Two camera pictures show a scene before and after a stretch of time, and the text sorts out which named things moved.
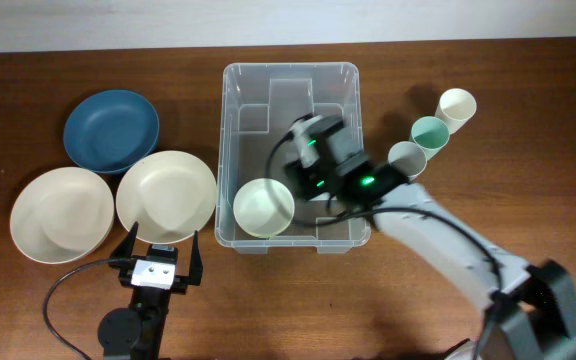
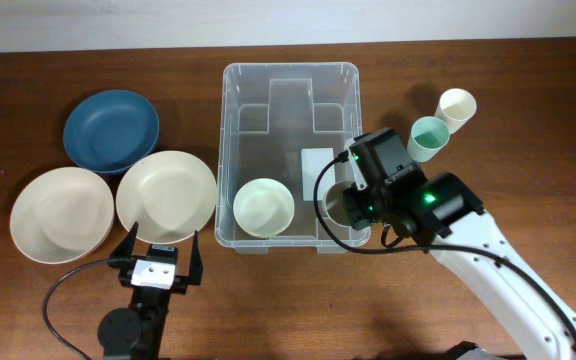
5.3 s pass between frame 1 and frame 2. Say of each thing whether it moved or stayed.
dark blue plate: stayed
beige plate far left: stayed
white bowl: stayed
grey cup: moved
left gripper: stayed
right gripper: moved
